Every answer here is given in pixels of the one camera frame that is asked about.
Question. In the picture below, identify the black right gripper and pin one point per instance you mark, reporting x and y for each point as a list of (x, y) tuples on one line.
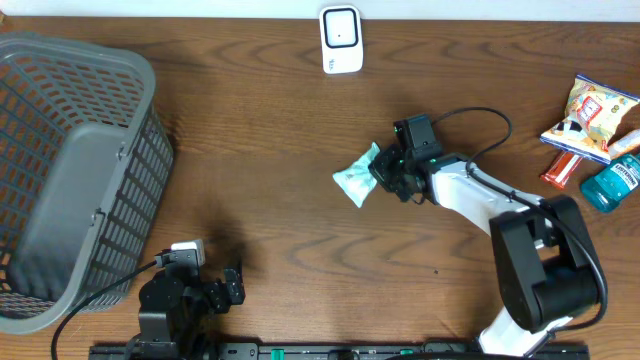
[(388, 155)]

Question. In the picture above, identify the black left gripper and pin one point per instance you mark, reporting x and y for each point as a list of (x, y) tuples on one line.
[(220, 299)]

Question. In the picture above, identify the teal snack packet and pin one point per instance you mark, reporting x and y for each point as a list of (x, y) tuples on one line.
[(356, 181)]

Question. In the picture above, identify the red Top chocolate bar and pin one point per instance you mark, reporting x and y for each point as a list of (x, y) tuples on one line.
[(558, 174)]

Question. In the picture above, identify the yellow chips bag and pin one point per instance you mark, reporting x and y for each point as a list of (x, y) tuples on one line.
[(591, 118)]

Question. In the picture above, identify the teal mouthwash bottle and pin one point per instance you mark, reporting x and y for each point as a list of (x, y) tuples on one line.
[(607, 189)]

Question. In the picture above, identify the orange tissue pack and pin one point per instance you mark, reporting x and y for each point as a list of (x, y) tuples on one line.
[(625, 145)]

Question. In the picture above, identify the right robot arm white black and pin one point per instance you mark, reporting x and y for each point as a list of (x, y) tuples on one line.
[(547, 268)]

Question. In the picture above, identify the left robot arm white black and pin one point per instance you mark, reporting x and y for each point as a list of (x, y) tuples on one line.
[(174, 303)]

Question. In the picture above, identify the white barcode scanner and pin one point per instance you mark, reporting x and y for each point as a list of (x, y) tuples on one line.
[(341, 39)]

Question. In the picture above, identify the grey plastic shopping basket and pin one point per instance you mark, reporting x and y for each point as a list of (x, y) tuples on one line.
[(84, 164)]

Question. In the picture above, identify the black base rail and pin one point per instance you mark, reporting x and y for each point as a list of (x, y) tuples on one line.
[(252, 351)]

